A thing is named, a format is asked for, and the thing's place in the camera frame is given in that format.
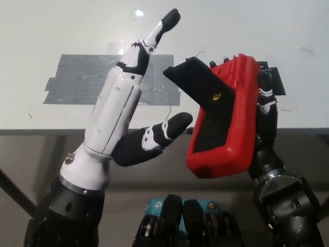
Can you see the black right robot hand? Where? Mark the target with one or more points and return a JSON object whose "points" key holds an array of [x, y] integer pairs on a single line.
{"points": [[267, 128]]}

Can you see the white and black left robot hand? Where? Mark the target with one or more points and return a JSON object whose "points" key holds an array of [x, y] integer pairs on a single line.
{"points": [[113, 108]]}

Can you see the red and black digital multimeter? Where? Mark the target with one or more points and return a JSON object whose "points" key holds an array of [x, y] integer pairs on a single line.
{"points": [[231, 115]]}

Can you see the teal robot body box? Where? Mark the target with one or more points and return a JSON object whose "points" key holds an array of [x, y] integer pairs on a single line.
{"points": [[154, 205]]}

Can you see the black ribbed robot body block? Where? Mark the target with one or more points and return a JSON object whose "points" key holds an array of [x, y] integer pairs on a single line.
{"points": [[195, 223], [172, 221]]}

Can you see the black tape patch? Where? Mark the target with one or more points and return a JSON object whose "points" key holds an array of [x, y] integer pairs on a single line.
{"points": [[279, 82]]}

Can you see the small black tape strip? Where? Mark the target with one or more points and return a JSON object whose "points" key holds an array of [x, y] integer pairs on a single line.
{"points": [[190, 130]]}

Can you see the black diagonal table leg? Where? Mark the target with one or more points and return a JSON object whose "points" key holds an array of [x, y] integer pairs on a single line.
{"points": [[15, 193]]}

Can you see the large grey duct tape patch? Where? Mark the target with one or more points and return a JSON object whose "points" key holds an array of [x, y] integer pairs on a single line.
{"points": [[72, 85]]}

